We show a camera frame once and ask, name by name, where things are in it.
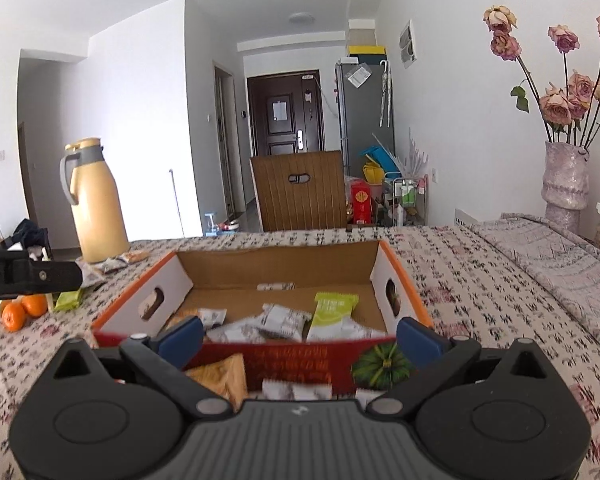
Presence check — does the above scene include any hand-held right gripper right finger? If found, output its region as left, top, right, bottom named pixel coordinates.
left=368, top=316, right=549, bottom=422

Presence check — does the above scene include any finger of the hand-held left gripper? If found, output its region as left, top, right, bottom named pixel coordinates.
left=10, top=251, right=84, bottom=297

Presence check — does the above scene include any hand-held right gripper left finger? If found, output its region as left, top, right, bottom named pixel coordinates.
left=52, top=316, right=234, bottom=423

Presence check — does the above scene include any light green white snack packet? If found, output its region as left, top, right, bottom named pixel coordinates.
left=307, top=292, right=359, bottom=341

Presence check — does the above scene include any red cardboard box pumpkin print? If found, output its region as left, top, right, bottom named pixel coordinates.
left=91, top=239, right=435, bottom=401

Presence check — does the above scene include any small green packet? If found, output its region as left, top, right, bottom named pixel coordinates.
left=54, top=287, right=86, bottom=312

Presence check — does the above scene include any orange fruit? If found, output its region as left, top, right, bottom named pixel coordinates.
left=0, top=300, right=28, bottom=332
left=20, top=294, right=48, bottom=317

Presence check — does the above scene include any black bag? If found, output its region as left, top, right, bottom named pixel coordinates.
left=12, top=218, right=51, bottom=261

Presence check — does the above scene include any orange cracker packet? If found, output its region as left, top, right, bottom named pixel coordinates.
left=184, top=353, right=248, bottom=411

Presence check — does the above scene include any calligraphy print tablecloth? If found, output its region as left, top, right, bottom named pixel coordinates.
left=0, top=224, right=600, bottom=480

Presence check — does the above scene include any yellow thermos jug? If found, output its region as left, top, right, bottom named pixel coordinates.
left=60, top=137, right=131, bottom=263

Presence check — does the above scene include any white mop pole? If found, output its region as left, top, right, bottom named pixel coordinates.
left=167, top=168, right=185, bottom=237

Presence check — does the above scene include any red gift box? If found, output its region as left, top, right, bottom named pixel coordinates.
left=350, top=180, right=373, bottom=225

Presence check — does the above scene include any grey folded quilt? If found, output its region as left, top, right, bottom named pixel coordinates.
left=452, top=212, right=600, bottom=351

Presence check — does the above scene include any brown wooden chair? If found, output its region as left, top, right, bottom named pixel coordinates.
left=250, top=150, right=348, bottom=233

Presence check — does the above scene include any white dried grass bundle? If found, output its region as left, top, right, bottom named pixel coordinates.
left=402, top=127, right=431, bottom=176

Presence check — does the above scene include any grey interior door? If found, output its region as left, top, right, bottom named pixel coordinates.
left=213, top=62, right=241, bottom=216

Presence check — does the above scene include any pink textured vase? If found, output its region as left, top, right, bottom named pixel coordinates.
left=541, top=141, right=590, bottom=233

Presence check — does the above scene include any grey refrigerator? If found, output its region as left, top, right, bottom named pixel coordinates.
left=335, top=59, right=396, bottom=178

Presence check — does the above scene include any dark brown entrance door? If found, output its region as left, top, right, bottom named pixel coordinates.
left=246, top=71, right=326, bottom=157

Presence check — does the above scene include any white folded umbrella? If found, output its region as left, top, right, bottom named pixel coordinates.
left=379, top=60, right=393, bottom=128

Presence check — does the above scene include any dried pink rose bouquet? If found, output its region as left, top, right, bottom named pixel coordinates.
left=482, top=5, right=600, bottom=148

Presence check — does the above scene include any wire storage rack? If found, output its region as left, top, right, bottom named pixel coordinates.
left=382, top=175, right=428, bottom=226

